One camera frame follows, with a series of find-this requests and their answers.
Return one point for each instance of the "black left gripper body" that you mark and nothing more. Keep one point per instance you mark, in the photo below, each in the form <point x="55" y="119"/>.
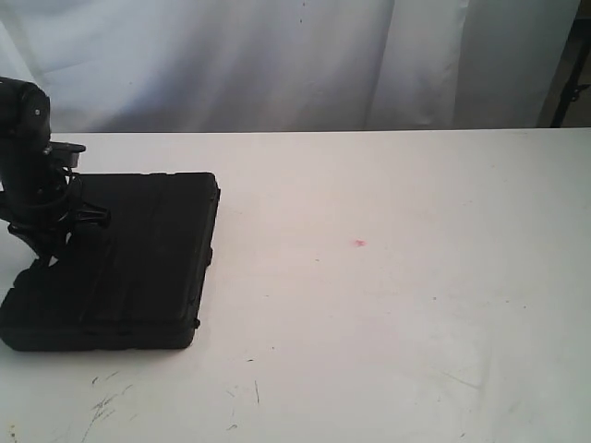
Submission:
<point x="42" y="202"/>

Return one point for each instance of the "black plastic tool case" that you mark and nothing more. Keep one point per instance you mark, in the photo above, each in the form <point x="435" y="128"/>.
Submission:
<point x="136" y="284"/>

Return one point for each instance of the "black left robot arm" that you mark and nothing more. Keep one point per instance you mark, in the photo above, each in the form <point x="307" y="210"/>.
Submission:
<point x="25" y="112"/>

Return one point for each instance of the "white backdrop cloth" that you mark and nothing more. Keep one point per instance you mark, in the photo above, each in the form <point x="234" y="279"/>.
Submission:
<point x="238" y="66"/>

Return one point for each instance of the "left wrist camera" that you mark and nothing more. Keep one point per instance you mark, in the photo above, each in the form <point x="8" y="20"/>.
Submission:
<point x="66" y="154"/>

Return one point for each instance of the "black stand frame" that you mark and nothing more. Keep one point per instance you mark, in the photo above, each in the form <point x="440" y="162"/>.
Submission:
<point x="573" y="88"/>

